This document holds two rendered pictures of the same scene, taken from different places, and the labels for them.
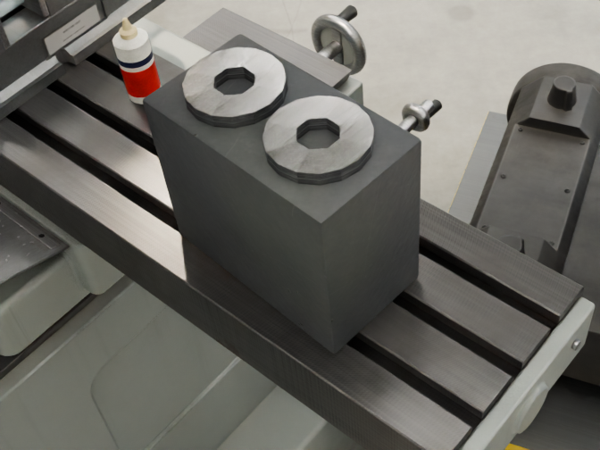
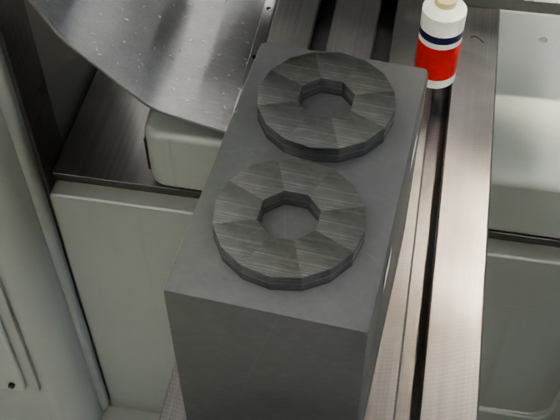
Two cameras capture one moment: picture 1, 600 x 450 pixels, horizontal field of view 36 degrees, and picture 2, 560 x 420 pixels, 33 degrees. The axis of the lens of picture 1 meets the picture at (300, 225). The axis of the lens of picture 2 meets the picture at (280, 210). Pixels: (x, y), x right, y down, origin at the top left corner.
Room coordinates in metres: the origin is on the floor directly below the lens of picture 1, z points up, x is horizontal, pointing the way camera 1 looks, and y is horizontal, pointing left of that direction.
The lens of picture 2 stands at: (0.33, -0.30, 1.58)
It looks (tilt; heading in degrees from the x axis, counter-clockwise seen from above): 51 degrees down; 54
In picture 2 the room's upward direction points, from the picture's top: 1 degrees counter-clockwise
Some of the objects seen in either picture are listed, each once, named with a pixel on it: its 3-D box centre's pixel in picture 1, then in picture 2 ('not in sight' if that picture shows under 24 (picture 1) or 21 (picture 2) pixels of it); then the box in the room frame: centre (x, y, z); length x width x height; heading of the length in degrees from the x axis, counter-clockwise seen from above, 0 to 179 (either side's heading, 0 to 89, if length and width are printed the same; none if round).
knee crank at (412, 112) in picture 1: (402, 130); not in sight; (1.16, -0.20, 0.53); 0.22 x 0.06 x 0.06; 134
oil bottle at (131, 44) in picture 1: (135, 57); (441, 31); (0.85, 0.16, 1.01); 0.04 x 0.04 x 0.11
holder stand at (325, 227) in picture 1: (286, 187); (307, 251); (0.58, 0.01, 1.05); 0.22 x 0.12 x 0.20; 40
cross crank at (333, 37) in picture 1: (325, 55); not in sight; (1.24, -0.08, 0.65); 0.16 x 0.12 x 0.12; 134
